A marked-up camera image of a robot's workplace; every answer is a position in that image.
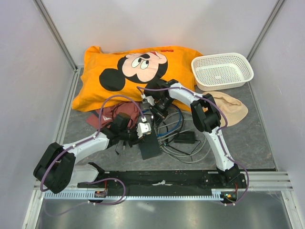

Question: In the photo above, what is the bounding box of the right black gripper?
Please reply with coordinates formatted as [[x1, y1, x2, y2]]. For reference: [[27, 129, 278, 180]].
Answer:
[[149, 97, 174, 128]]

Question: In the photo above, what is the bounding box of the black network switch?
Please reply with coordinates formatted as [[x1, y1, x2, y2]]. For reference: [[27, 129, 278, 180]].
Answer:
[[139, 131, 162, 160]]

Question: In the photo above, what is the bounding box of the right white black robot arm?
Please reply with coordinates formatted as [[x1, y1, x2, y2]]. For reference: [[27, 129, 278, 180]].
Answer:
[[144, 80, 240, 188]]

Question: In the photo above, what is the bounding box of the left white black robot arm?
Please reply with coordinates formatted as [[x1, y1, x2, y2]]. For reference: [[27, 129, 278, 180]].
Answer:
[[33, 113, 152, 194]]

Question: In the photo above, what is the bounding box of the red cloth garment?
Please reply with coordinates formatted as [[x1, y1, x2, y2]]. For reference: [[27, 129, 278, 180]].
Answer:
[[86, 102, 140, 129]]

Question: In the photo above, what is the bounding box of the black power adapter brick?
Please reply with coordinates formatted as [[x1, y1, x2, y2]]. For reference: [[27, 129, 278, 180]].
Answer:
[[173, 131, 196, 144]]

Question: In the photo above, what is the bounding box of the orange cartoon mouse pillow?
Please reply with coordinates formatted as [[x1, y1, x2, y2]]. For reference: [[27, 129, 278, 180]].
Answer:
[[72, 46, 202, 112]]

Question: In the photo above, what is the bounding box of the white perforated plastic basket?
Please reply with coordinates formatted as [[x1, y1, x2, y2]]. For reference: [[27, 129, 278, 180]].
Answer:
[[191, 52, 254, 91]]

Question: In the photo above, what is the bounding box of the beige cloth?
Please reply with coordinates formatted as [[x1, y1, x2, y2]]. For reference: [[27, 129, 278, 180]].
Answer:
[[203, 91, 248, 126]]

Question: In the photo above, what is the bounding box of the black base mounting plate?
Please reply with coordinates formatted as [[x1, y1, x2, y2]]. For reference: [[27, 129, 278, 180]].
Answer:
[[93, 170, 247, 189]]

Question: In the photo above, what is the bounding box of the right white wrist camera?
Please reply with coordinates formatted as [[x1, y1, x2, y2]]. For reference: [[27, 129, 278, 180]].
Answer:
[[141, 94, 155, 106]]

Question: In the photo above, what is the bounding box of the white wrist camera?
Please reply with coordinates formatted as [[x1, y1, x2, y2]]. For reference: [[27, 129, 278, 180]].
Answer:
[[137, 123, 152, 138], [141, 94, 155, 106]]

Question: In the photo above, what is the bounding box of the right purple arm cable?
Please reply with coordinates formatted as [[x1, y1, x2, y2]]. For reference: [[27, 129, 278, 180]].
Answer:
[[136, 85, 250, 206]]

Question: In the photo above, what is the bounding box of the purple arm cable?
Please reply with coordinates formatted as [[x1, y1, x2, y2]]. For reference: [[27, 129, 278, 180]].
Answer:
[[136, 85, 250, 206], [39, 94, 146, 192]]

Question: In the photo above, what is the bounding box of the blue ethernet cable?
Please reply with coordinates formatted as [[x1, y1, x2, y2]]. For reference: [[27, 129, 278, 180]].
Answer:
[[157, 109, 184, 140]]

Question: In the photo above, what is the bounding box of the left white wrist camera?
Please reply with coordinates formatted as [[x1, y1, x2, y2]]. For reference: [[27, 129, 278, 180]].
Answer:
[[137, 123, 152, 138]]

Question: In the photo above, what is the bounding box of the grey ethernet cable bundle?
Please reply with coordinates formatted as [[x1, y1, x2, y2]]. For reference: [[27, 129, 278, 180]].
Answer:
[[154, 111, 213, 164]]

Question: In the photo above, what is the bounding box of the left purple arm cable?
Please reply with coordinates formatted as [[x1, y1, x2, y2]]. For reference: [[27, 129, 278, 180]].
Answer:
[[39, 94, 146, 192]]

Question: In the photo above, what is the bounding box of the grey slotted cable duct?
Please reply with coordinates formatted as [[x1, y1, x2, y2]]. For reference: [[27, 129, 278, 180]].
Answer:
[[44, 190, 227, 201]]

